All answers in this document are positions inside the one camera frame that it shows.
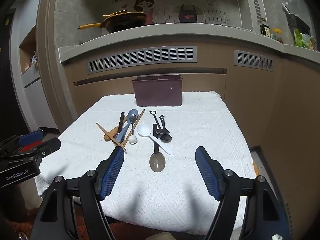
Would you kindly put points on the white textured towel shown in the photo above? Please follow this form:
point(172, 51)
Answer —
point(187, 135)

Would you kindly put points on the white plastic spoon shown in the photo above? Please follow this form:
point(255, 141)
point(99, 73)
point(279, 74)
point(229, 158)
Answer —
point(144, 130)

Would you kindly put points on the green packet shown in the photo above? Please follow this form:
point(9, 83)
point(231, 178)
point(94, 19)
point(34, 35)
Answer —
point(303, 40)

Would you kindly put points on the wooden kitchen cabinet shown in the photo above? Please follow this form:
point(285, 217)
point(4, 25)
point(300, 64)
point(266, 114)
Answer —
point(250, 92)

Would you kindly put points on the small grey vent grille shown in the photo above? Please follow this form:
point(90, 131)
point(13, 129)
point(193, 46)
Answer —
point(252, 61)

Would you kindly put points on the white shelf cabinet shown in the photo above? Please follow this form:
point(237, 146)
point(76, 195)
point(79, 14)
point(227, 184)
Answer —
point(32, 92)

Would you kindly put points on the yellow lid jar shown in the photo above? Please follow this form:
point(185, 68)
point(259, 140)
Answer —
point(277, 33)

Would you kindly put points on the wooden spoon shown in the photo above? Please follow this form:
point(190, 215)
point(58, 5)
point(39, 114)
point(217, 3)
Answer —
point(110, 135)

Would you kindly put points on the dark sauce bottle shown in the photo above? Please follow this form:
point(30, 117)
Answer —
point(265, 31)

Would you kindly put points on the smiley face metal spoon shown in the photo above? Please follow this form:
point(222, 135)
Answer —
point(166, 138)

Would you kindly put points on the black stick utensil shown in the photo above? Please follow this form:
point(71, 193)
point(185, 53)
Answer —
point(121, 121)

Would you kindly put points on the grey stone countertop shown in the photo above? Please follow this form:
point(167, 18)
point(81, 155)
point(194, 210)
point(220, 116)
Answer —
point(175, 33)

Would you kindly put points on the cartoon wall poster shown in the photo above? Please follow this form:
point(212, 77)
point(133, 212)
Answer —
point(186, 10)

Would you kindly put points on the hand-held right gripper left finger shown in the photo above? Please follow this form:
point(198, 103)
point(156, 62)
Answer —
point(112, 172)

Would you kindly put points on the wooden chopstick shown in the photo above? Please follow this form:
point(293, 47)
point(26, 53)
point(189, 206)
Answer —
point(107, 133)
point(138, 118)

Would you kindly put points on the white vented wall box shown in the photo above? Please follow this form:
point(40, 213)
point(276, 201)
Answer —
point(256, 10)

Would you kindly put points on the yellow frying pan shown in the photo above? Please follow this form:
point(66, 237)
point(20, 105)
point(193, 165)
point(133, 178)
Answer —
point(125, 22)

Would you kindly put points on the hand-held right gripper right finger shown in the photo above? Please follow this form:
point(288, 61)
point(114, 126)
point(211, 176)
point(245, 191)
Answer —
point(207, 172)

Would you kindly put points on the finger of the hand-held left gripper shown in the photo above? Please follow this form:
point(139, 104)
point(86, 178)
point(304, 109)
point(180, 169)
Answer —
point(31, 136)
point(50, 146)

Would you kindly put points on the purple utensil holder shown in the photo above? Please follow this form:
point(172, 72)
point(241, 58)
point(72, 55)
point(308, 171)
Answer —
point(157, 92)

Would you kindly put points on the long grey vent grille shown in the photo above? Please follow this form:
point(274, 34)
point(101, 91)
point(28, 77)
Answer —
point(140, 57)

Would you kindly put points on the shovel shaped metal spoon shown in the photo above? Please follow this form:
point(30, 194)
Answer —
point(156, 120)

